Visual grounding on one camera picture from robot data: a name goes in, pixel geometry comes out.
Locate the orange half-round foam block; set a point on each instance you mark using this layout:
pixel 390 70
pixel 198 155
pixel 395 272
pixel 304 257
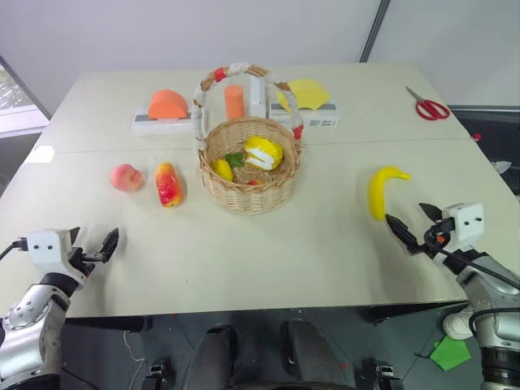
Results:
pixel 166 105

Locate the small red object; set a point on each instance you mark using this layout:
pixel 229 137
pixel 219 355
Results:
pixel 476 137

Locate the crumpled white paper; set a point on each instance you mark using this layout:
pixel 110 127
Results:
pixel 503 165

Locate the yellow fan-shaped foam block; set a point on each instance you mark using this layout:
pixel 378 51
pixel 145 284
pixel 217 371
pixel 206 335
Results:
pixel 308 93

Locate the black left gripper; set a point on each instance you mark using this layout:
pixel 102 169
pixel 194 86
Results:
pixel 83 260

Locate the white box with printed label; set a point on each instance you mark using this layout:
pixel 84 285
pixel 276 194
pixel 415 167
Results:
pixel 321 118

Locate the upright white box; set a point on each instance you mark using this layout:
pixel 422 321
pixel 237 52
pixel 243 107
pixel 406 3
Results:
pixel 257 97

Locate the red and yellow mango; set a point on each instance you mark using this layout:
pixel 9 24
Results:
pixel 170 187

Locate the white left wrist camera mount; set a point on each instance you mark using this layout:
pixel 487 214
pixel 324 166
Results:
pixel 46 248

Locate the small lemon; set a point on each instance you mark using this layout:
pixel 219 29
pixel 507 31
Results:
pixel 222 170

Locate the dark grey wall post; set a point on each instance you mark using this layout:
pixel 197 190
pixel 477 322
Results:
pixel 374 30

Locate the long white box grey stripe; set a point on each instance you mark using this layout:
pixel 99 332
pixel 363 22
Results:
pixel 162 126

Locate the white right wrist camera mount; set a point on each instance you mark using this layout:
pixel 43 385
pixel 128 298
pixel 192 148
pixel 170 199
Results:
pixel 467 223

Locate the yellow banana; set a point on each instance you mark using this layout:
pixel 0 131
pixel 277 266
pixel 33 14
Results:
pixel 380 191

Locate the orange foam cylinder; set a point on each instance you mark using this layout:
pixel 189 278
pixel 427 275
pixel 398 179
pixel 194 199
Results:
pixel 234 101

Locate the green paper sheet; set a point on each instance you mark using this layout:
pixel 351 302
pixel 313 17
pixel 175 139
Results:
pixel 451 353

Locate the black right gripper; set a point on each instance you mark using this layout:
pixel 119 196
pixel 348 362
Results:
pixel 438 233

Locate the pink peach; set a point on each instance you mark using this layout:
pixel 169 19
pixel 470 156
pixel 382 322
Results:
pixel 126 178

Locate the black caster foot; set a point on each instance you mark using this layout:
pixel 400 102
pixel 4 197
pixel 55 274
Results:
pixel 384 375
pixel 156 375

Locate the grey window frame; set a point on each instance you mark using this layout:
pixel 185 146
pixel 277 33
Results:
pixel 18 105

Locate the red and yellow blurry object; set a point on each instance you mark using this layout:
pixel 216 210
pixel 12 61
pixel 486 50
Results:
pixel 254 182

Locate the peeled banana toy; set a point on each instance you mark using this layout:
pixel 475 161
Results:
pixel 264 150

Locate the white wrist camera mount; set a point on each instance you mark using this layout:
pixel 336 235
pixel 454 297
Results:
pixel 46 248
pixel 467 223

